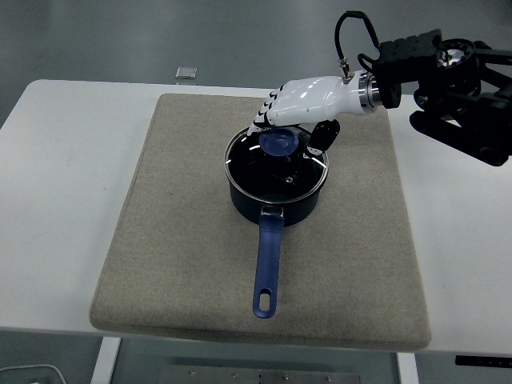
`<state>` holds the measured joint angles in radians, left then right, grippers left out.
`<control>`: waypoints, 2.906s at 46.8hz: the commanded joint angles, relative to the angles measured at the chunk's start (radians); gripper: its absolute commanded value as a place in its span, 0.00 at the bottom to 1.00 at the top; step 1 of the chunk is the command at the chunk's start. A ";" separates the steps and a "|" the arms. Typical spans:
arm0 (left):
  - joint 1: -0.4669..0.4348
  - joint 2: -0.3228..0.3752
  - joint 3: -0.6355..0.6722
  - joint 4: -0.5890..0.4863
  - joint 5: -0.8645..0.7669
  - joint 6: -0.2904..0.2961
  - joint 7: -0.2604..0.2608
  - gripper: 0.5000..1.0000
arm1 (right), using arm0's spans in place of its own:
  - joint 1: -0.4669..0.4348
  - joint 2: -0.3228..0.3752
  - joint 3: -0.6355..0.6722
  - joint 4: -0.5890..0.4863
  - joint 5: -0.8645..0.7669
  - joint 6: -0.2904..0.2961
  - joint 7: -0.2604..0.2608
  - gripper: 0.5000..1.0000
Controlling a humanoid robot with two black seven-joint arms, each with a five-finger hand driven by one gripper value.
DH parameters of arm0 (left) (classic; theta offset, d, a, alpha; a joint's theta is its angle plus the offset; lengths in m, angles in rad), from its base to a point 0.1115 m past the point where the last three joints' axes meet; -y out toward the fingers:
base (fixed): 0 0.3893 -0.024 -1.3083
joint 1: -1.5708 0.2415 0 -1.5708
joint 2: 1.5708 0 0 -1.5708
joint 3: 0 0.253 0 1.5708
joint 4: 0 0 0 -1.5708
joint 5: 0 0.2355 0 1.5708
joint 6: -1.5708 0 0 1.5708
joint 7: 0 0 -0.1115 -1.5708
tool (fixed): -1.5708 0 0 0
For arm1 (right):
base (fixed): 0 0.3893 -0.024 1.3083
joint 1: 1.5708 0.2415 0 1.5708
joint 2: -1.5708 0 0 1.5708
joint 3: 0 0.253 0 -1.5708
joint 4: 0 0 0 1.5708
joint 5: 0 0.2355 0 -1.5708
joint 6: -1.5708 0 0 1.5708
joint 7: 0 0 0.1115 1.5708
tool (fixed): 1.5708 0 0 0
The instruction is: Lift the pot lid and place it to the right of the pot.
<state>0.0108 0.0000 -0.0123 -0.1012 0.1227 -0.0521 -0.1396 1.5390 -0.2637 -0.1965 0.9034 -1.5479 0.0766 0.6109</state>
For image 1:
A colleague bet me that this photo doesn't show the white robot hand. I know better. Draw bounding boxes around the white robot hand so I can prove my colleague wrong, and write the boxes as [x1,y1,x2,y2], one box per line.
[244,74,363,158]

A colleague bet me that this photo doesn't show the glass pot lid blue knob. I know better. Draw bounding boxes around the glass pot lid blue knob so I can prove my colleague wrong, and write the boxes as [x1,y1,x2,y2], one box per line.
[223,123,332,201]

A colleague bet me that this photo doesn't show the beige fabric mat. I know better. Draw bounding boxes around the beige fabric mat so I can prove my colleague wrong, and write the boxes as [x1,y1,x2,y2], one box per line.
[88,92,433,350]

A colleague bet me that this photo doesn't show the white table leg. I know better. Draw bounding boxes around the white table leg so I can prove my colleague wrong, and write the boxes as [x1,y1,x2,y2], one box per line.
[90,337,123,384]
[397,352,420,384]

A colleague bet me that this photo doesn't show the grey metal plate with screws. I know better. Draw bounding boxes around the grey metal plate with screws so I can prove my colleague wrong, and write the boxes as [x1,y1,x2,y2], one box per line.
[161,363,363,384]

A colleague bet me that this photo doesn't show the black bar under table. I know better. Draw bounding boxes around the black bar under table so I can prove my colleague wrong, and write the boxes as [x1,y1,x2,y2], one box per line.
[454,354,512,368]

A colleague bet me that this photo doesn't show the white rounded floor object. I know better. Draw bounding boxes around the white rounded floor object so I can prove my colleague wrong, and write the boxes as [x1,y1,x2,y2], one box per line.
[0,362,67,384]

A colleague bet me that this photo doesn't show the dark pot with blue handle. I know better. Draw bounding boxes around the dark pot with blue handle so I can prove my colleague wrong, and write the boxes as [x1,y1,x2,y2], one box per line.
[228,175,324,320]

